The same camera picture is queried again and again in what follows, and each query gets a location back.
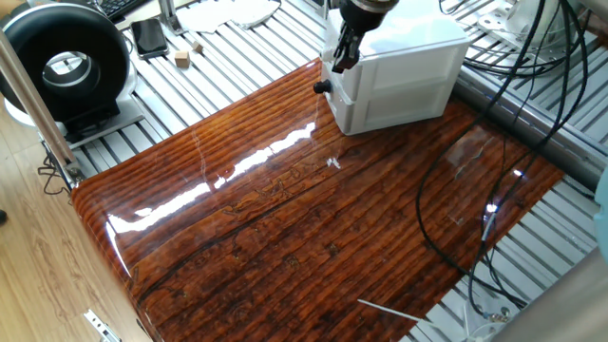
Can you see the black keyboard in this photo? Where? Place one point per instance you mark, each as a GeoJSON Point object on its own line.
{"type": "Point", "coordinates": [119, 7]}

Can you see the large wooden cube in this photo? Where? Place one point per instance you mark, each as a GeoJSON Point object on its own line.
{"type": "Point", "coordinates": [182, 59]}

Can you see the grey aluminium rail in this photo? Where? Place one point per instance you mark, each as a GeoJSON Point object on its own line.
{"type": "Point", "coordinates": [579, 159]}

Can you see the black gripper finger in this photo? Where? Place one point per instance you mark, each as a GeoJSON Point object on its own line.
{"type": "Point", "coordinates": [344, 54]}
{"type": "Point", "coordinates": [358, 43]}

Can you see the metal corner bracket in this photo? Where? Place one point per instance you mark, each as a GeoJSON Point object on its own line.
{"type": "Point", "coordinates": [100, 325]}

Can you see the aluminium frame post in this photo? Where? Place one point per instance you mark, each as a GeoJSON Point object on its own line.
{"type": "Point", "coordinates": [33, 100]}

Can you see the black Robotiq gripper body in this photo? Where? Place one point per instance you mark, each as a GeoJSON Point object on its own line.
{"type": "Point", "coordinates": [363, 21]}

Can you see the perforated aluminium plate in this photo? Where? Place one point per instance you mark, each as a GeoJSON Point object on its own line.
{"type": "Point", "coordinates": [494, 21]}

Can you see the white cloth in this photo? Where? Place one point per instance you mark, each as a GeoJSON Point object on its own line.
{"type": "Point", "coordinates": [223, 16]}

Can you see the white plastic drawer cabinet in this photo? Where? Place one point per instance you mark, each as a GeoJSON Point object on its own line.
{"type": "Point", "coordinates": [408, 81]}

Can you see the small wooden cube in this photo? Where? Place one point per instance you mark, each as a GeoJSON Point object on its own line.
{"type": "Point", "coordinates": [197, 46]}

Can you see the white zip tie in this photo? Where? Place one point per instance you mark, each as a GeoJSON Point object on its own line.
{"type": "Point", "coordinates": [389, 311]}

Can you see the glossy wood-grain board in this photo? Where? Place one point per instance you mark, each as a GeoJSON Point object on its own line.
{"type": "Point", "coordinates": [285, 228]}

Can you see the small metal stand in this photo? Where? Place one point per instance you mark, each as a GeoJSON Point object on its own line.
{"type": "Point", "coordinates": [168, 19]}

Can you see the black smartphone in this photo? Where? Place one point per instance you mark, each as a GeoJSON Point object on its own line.
{"type": "Point", "coordinates": [148, 38]}

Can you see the white drawer with knob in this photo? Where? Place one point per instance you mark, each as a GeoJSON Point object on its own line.
{"type": "Point", "coordinates": [344, 83]}

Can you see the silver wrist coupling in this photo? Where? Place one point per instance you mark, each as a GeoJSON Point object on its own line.
{"type": "Point", "coordinates": [375, 4]}

